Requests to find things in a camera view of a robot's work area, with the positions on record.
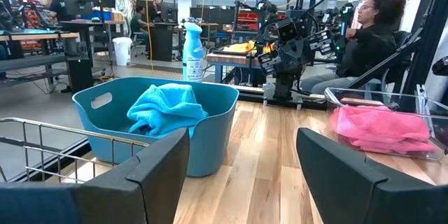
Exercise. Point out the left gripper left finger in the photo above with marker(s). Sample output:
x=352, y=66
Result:
x=105, y=206

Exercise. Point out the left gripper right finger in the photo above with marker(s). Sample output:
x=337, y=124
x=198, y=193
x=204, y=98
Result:
x=350, y=192

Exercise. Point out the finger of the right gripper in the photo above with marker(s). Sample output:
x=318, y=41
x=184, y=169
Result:
x=322, y=41
x=269, y=63

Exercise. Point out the pink microfiber towel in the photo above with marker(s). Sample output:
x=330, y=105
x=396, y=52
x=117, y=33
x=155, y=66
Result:
x=402, y=148
x=378, y=122

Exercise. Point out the blue microfiber towel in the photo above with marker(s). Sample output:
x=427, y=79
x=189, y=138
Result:
x=164, y=108

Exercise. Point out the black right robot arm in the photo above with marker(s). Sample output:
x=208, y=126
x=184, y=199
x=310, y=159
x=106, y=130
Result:
x=283, y=87

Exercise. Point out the black background robot arm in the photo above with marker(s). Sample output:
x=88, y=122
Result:
x=344, y=24

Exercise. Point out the yellow cloth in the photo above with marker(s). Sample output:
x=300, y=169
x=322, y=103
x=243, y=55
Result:
x=241, y=47

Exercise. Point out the wooden top table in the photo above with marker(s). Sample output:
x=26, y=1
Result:
x=227, y=59

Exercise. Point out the person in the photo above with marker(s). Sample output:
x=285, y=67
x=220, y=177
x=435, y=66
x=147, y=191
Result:
x=57, y=5
x=136, y=24
x=367, y=49
x=155, y=8

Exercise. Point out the red storage bins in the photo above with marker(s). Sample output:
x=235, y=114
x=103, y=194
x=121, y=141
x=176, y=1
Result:
x=248, y=19

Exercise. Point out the clear plastic bin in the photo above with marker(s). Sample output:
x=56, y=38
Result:
x=350, y=94

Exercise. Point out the light blue spray bottle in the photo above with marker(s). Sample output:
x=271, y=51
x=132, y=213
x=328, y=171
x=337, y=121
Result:
x=192, y=52

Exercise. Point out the teal plastic basket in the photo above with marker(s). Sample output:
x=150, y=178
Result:
x=217, y=140

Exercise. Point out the black office desk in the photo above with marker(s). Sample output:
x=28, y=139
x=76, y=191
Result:
x=162, y=42

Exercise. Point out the black standing desk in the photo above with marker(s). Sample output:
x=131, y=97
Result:
x=80, y=73

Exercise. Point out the white trash bin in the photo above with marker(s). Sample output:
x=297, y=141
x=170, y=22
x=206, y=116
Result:
x=122, y=52

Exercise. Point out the wooden top workbench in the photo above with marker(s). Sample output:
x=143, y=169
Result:
x=38, y=36

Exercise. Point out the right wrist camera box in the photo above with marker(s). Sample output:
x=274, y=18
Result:
x=287, y=29

